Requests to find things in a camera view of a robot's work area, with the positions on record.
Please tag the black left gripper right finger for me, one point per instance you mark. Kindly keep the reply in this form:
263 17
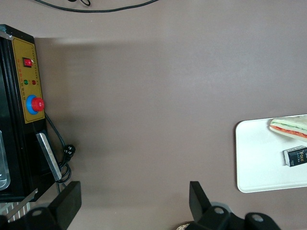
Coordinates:
199 201

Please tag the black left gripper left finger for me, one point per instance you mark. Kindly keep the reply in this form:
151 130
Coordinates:
68 203

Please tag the beige rectangular tray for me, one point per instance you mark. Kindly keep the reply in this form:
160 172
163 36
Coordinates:
259 163

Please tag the light tan wicker basket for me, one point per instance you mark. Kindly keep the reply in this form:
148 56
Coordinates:
184 227

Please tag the small black carton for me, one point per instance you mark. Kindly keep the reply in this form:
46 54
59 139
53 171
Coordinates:
296 157

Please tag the wrapped triangle sandwich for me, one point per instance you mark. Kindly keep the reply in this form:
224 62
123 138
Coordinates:
291 130

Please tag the black sealing machine yellow panel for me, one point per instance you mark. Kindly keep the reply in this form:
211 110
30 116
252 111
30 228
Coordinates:
26 83

